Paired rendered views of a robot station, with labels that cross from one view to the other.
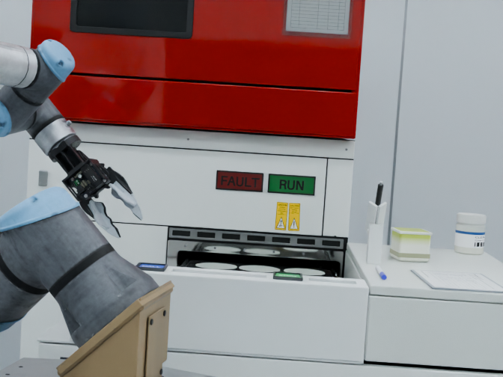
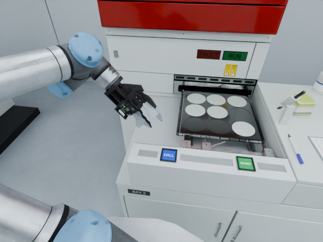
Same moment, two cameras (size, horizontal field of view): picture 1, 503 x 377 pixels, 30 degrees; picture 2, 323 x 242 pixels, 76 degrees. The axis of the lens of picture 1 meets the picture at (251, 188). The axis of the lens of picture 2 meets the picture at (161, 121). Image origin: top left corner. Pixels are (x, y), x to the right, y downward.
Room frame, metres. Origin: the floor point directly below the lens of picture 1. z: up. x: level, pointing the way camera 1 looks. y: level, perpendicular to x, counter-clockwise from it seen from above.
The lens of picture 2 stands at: (1.30, 0.15, 1.52)
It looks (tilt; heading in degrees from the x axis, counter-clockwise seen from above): 40 degrees down; 7
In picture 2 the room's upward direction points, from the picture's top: straight up
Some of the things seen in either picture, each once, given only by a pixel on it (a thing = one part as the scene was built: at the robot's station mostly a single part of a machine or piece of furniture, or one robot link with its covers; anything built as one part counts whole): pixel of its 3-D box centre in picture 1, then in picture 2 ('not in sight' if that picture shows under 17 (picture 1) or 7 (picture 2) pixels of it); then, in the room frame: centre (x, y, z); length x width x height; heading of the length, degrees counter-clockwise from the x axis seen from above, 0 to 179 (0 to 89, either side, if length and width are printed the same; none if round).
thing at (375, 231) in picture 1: (374, 231); (287, 107); (2.01, -0.27, 1.03); 0.06 x 0.04 x 0.13; 179
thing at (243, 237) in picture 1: (256, 238); (214, 79); (2.34, -0.02, 0.96); 0.44 x 0.01 x 0.02; 89
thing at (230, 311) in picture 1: (218, 310); (204, 172); (1.77, 0.05, 0.89); 0.55 x 0.09 x 0.14; 89
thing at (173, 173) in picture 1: (187, 209); (182, 66); (2.36, 0.16, 1.02); 0.82 x 0.03 x 0.40; 89
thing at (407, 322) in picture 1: (434, 298); (308, 134); (2.02, -0.41, 0.89); 0.62 x 0.35 x 0.14; 179
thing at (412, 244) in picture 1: (410, 244); (300, 104); (2.09, -0.36, 1.00); 0.07 x 0.07 x 0.07; 7
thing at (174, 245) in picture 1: (254, 263); (212, 90); (2.34, -0.02, 0.89); 0.44 x 0.02 x 0.10; 89
